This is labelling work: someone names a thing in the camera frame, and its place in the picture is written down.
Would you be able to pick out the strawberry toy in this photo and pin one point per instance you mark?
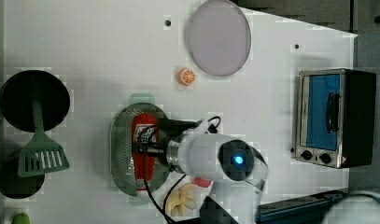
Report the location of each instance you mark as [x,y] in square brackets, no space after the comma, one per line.
[201,182]

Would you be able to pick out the yellow banana toy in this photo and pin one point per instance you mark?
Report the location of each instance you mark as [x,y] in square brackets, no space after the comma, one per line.
[181,200]

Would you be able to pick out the green slotted spatula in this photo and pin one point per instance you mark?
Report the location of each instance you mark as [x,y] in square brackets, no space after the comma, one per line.
[41,155]

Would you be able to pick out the red ketchup bottle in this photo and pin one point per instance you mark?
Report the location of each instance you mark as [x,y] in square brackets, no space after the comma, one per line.
[143,126]

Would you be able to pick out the dark blue bin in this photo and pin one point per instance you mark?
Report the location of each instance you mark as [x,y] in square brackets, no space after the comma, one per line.
[303,210]

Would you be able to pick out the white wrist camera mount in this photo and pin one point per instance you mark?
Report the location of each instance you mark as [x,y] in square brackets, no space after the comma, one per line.
[205,126]

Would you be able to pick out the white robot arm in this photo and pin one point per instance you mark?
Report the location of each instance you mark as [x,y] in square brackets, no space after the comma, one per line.
[236,170]

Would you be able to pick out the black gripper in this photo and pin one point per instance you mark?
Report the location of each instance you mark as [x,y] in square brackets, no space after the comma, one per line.
[169,130]

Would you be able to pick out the round grey plate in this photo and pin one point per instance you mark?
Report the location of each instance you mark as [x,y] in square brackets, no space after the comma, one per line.
[219,37]

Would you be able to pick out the silver toaster oven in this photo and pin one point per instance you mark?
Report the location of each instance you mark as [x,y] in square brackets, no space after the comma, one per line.
[335,118]

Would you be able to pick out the orange slice toy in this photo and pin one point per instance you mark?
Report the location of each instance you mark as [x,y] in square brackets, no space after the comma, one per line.
[185,76]

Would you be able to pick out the green toy vegetable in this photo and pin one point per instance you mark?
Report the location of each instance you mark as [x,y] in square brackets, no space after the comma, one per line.
[20,218]

